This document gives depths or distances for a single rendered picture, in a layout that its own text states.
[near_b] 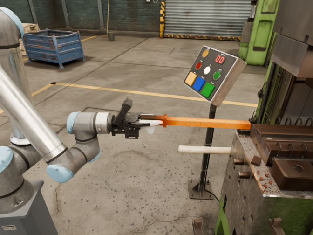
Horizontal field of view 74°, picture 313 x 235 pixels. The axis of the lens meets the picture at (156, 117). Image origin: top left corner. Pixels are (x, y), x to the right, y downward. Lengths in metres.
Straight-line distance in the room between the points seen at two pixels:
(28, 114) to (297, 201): 0.95
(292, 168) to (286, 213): 0.16
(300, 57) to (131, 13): 8.73
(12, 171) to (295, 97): 1.32
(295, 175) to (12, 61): 1.10
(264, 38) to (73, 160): 5.24
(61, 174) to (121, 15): 8.85
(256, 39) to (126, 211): 4.81
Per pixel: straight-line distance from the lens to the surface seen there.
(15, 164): 1.18
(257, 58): 5.69
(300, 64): 0.77
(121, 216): 1.82
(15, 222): 1.31
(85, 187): 2.07
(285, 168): 0.85
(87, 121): 0.85
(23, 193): 1.26
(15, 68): 1.03
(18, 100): 0.85
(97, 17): 9.96
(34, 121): 0.84
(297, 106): 1.16
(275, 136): 0.98
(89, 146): 0.92
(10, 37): 1.00
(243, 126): 0.87
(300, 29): 0.80
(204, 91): 1.27
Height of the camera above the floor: 1.49
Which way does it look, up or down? 30 degrees down
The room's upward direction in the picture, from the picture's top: straight up
